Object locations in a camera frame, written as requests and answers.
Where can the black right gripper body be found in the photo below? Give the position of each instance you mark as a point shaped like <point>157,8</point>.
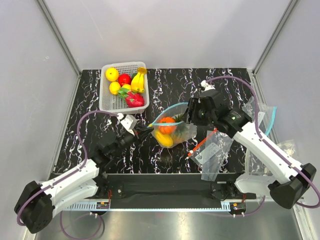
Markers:
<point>199,116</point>

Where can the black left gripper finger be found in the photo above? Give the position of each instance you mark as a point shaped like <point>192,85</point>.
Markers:
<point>143,134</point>
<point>142,129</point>

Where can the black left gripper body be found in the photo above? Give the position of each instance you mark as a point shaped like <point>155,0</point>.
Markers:
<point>124,140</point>

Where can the orange toy tangerine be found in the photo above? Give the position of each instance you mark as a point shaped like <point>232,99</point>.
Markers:
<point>167,125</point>

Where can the yellow toy mango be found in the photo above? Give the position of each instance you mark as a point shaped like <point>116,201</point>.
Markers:
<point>164,139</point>

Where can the teal zipper clear bag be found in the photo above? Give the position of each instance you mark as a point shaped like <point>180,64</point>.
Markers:
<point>172,111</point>

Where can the toy pineapple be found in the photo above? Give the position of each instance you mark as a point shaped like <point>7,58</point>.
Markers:
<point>182,131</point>

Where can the white plastic fruit basket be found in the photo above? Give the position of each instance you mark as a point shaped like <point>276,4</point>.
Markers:
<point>109,102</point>

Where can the red toy apple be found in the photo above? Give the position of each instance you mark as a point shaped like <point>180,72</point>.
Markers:
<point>124,79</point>

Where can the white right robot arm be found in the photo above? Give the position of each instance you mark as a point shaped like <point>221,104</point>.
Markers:
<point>291,179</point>

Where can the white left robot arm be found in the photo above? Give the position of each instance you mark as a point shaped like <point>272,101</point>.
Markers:
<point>39,203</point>

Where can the red zipper clear bag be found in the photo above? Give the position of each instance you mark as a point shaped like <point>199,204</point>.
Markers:
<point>211,153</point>

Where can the toy dragon fruit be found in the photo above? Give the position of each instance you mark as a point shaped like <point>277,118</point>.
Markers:
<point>132,99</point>

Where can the yellow toy banana bunch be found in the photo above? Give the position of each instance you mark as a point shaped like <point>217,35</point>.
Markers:
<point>137,83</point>

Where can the yellow toy lemon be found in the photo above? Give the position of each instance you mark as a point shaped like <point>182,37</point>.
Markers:
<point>127,86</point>
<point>114,87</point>

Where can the black marble pattern mat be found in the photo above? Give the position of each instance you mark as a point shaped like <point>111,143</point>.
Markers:
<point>167,86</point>

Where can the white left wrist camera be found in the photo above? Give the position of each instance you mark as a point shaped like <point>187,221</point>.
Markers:
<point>128,122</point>

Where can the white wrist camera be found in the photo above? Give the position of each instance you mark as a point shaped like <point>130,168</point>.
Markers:
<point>128,122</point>
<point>207,87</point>

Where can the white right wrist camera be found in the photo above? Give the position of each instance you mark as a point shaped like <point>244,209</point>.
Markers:
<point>207,87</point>

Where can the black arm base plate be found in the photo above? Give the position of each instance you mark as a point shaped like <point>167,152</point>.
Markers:
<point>170,191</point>

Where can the white slotted cable duct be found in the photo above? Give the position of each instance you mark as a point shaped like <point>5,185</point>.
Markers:
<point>95,206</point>

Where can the left aluminium frame post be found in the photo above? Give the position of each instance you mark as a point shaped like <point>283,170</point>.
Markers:
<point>58,35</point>

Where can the aluminium frame post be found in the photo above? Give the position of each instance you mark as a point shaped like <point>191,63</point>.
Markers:
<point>58,35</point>
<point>275,35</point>

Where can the right aluminium frame post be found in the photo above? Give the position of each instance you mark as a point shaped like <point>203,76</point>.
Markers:
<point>275,35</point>

